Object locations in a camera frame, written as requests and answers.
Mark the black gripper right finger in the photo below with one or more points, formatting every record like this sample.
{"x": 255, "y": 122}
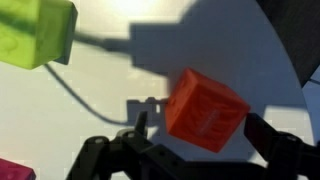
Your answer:
{"x": 287, "y": 155}

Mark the magenta toy block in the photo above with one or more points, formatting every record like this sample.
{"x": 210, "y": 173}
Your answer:
{"x": 13, "y": 171}

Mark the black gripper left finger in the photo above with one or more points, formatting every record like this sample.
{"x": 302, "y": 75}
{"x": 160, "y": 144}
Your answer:
{"x": 129, "y": 152}

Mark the round white table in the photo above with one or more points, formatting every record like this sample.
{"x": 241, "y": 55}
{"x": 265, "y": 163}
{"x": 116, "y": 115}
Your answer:
{"x": 126, "y": 57}

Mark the light green toy block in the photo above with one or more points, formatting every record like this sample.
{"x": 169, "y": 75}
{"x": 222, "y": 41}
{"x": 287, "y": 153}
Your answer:
{"x": 35, "y": 32}

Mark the orange toy block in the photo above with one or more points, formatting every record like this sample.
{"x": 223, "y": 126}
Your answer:
{"x": 203, "y": 112}

